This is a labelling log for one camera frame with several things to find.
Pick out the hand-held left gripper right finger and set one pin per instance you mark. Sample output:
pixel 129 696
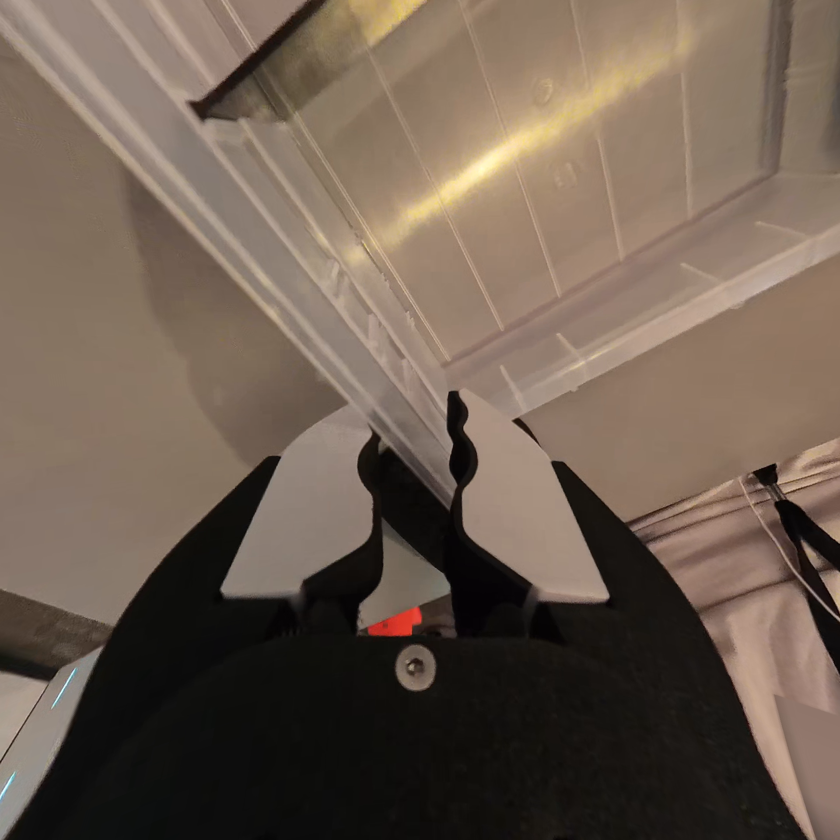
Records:
pixel 518 525

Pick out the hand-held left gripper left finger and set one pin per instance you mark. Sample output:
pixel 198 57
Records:
pixel 308 518

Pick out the clear plastic bin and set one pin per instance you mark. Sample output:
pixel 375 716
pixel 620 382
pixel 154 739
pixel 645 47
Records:
pixel 525 197

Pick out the red orange tag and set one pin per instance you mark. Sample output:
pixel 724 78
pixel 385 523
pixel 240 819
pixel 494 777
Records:
pixel 394 621

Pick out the grey device with cyan lights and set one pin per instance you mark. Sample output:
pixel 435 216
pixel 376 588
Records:
pixel 39 722

